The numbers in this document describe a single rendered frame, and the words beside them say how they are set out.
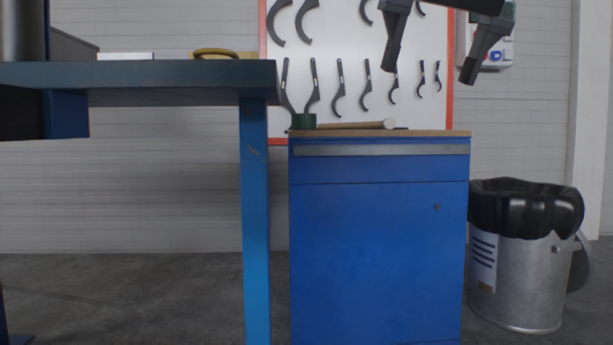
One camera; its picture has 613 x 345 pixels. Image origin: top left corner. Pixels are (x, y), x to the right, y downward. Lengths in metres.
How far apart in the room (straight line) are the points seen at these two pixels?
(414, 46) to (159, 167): 2.12
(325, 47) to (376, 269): 1.63
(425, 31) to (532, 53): 0.94
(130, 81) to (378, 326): 1.25
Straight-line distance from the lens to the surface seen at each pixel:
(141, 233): 2.71
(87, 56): 1.04
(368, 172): 1.20
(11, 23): 0.74
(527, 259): 1.72
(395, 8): 0.46
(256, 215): 0.72
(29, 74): 0.67
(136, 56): 0.67
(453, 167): 1.32
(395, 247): 1.31
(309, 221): 1.20
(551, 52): 3.25
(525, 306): 1.82
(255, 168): 0.70
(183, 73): 0.55
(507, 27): 0.55
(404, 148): 1.21
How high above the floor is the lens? 0.95
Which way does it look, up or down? 5 degrees down
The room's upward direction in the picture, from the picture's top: straight up
